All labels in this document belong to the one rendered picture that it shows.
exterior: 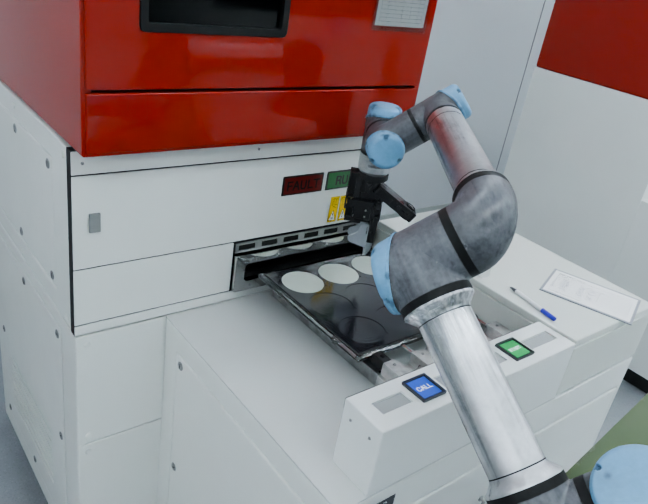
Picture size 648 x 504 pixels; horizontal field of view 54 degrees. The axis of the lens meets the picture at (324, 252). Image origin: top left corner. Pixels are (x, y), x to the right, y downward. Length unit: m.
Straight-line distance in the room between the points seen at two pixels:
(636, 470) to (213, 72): 0.93
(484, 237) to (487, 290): 0.59
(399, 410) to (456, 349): 0.19
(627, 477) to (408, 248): 0.41
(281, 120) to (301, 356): 0.50
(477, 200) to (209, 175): 0.62
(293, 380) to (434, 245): 0.50
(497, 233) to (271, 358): 0.61
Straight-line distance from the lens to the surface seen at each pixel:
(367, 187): 1.47
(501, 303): 1.52
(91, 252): 1.33
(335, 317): 1.40
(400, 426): 1.06
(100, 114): 1.18
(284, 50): 1.33
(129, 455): 1.70
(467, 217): 0.96
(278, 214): 1.52
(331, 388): 1.33
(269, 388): 1.30
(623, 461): 0.94
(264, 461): 1.25
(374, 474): 1.10
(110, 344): 1.47
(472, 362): 0.95
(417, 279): 0.95
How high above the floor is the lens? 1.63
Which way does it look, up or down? 26 degrees down
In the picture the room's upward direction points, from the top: 10 degrees clockwise
